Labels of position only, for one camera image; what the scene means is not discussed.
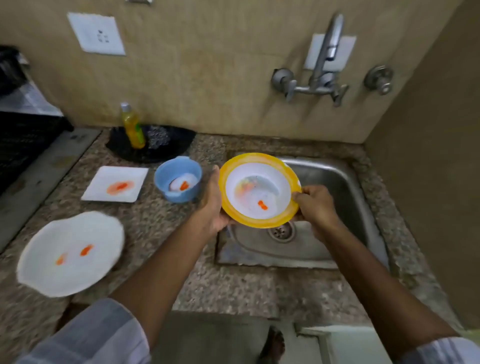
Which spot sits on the grey striped shirt sleeve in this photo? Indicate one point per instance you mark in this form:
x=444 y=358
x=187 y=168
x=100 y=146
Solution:
x=438 y=350
x=90 y=335

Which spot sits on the person's left hand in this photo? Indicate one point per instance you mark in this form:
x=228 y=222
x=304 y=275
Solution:
x=212 y=213

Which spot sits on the yellow rimmed white bowl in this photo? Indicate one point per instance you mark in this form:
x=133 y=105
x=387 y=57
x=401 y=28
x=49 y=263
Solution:
x=258 y=189

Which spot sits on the black round plate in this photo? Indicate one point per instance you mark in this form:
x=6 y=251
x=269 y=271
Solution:
x=168 y=144

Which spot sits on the person's foot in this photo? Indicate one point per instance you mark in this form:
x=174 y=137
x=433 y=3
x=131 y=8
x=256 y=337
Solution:
x=272 y=345

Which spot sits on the square white plate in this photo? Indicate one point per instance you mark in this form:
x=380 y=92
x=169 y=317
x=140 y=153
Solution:
x=116 y=183

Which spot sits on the chrome wall valve knob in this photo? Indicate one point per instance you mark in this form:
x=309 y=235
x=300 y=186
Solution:
x=379 y=79

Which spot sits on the white wall socket plate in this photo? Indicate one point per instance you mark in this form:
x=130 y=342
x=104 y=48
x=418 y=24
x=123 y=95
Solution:
x=96 y=33

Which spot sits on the person's right forearm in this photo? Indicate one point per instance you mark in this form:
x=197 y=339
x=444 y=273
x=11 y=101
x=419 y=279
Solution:
x=378 y=288

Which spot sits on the person's right hand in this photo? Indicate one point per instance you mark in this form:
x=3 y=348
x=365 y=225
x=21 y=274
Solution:
x=318 y=210

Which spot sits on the person's left forearm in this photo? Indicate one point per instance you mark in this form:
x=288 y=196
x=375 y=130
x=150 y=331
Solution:
x=165 y=273

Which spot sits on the chrome wall faucet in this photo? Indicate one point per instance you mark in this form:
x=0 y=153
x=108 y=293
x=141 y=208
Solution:
x=318 y=71

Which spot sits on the sink drain strainer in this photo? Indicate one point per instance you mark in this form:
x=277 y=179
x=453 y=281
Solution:
x=281 y=231

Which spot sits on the person's right thumb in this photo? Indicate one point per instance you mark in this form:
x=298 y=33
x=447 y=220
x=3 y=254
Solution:
x=301 y=195

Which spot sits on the steel wool scrubber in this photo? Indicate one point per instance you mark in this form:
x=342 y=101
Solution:
x=157 y=137

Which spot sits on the round white scalloped plate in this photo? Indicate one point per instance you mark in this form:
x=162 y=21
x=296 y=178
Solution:
x=71 y=255

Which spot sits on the blue plastic bowl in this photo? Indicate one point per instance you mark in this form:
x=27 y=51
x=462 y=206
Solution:
x=179 y=180

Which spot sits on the person's left thumb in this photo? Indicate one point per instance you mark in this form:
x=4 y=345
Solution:
x=216 y=185

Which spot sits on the black gas stove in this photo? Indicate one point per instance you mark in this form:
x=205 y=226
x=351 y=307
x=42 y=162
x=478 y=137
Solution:
x=22 y=123

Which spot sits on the stainless steel sink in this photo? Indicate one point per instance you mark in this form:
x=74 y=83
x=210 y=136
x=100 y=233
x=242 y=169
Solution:
x=330 y=225

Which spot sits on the yellow dish soap bottle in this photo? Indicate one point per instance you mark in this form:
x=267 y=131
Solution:
x=134 y=129

